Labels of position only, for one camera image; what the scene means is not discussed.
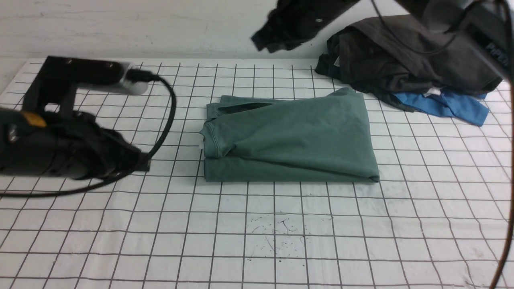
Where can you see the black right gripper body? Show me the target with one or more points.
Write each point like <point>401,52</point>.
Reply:
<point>295,22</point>

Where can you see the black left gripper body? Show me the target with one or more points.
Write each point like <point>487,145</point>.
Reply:
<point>47,145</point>

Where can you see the green long-sleeve shirt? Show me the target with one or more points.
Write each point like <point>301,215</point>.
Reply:
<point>325,139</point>

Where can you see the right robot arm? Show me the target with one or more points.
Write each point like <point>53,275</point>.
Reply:
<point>487,25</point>

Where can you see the dark grey garment pile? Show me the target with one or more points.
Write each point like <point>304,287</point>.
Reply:
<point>368,58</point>

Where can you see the white garment under pile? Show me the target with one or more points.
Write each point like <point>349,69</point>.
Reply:
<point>432,92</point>

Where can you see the blue garment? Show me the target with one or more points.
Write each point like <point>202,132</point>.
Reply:
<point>449,104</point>

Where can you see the white grid tablecloth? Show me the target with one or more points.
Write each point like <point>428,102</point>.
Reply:
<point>436,220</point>

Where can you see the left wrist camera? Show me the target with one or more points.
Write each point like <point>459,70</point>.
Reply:
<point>59,78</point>

